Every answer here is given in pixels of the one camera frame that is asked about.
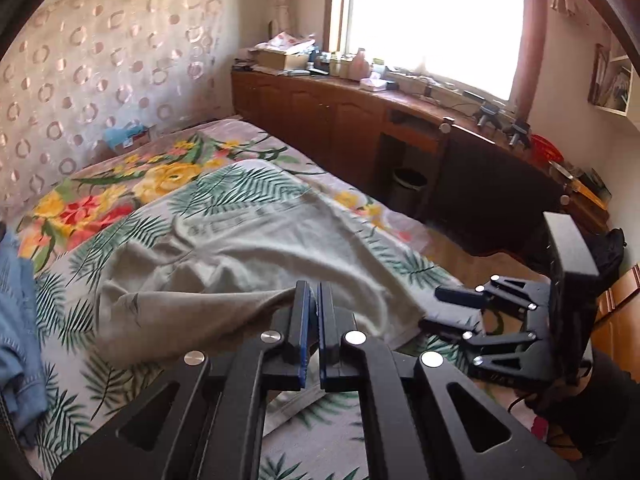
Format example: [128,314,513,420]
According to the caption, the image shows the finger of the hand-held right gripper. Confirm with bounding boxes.
[419,316,552,382]
[435,274,552,322]

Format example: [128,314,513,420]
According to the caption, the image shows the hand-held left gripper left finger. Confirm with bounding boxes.
[52,280,318,480]

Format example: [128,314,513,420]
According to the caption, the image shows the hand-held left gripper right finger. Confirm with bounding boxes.
[317,281,576,480]

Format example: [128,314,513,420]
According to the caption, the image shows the grey pants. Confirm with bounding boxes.
[92,195,436,376]

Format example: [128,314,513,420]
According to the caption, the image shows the black bag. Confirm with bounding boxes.
[599,227,629,283]

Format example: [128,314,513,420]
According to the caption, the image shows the wooden drawer unit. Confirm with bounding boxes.
[594,265,640,361]

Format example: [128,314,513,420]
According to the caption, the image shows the dark waste bin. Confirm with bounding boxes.
[390,167,429,219]

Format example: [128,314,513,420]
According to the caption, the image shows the dark wooden chair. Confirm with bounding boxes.
[434,116,572,257]

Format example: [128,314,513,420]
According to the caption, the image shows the red round item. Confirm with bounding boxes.
[529,133,552,162]

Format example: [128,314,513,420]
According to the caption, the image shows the wooden cabinet desk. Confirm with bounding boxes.
[231,66,612,256]

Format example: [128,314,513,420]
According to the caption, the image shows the white tissue box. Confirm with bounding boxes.
[360,74,399,94]

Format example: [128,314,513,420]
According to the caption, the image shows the palm leaf print bedsheet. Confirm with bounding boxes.
[30,160,501,480]

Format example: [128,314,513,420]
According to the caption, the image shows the red-brown curtain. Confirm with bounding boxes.
[514,0,562,121]

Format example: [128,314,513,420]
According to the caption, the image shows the floral blanket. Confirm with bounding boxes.
[17,119,431,271]

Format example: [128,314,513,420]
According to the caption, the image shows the box with blue cloth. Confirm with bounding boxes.
[102,123,157,154]

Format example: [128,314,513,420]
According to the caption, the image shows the cardboard box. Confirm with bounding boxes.
[254,44,312,72]

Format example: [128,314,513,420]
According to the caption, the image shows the window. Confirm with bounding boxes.
[325,0,531,102]

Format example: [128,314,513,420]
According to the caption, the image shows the blue denim jeans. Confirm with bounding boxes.
[0,227,48,448]

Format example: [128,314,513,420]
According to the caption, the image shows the circle pattern curtain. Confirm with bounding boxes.
[0,0,281,221]

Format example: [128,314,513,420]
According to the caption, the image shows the black cable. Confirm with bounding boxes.
[507,389,543,413]

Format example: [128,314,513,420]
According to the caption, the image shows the white wall shelf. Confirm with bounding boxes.
[589,42,640,132]

